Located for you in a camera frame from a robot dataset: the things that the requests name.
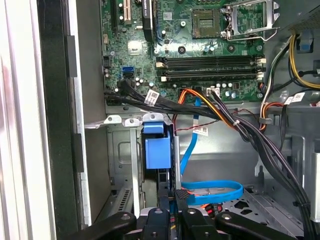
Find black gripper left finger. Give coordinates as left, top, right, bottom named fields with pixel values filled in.
left=62, top=188, right=173, bottom=240

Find hard disk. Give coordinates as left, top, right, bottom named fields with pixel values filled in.
left=140, top=113, right=176, bottom=210

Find metal socket cover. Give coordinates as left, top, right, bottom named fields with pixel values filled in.
left=224, top=0, right=281, bottom=33

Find grey power supply unit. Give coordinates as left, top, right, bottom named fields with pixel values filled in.
left=277, top=0, right=320, bottom=32

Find black graphics card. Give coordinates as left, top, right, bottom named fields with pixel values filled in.
left=141, top=0, right=157, bottom=42

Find orange red power wire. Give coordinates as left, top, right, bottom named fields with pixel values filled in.
left=169, top=87, right=240, bottom=232

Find beige expansion slot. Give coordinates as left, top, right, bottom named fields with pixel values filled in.
left=122, top=0, right=132, bottom=25

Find blue expansion slot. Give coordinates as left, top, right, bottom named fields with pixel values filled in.
left=154, top=14, right=161, bottom=41

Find metal disk bay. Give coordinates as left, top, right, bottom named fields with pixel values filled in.
left=84, top=113, right=181, bottom=216

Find metal locking lever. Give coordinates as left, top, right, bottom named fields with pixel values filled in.
left=226, top=26, right=281, bottom=42

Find black cable white label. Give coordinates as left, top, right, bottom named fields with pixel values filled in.
left=103, top=79, right=221, bottom=120

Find green motherboard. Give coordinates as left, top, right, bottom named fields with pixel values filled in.
left=101, top=0, right=267, bottom=103

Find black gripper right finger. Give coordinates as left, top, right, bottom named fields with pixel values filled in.
left=174, top=189, right=298, bottom=240

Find RAM slot black clips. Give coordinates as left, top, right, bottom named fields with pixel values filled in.
left=161, top=68, right=260, bottom=77
left=156, top=55, right=261, bottom=63

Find black PC case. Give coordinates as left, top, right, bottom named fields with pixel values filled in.
left=37, top=0, right=320, bottom=240

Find yellow black wires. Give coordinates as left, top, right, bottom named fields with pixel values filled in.
left=259, top=33, right=320, bottom=108

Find CPU socket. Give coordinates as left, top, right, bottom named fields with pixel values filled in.
left=191, top=8, right=221, bottom=40

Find blue data wire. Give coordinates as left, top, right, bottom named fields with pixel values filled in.
left=179, top=96, right=245, bottom=206

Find RAM slot white clips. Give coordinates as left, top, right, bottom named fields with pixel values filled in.
left=160, top=71, right=265, bottom=83
left=155, top=58, right=267, bottom=69

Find black power wire bundle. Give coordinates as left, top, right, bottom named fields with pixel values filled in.
left=207, top=87, right=315, bottom=240

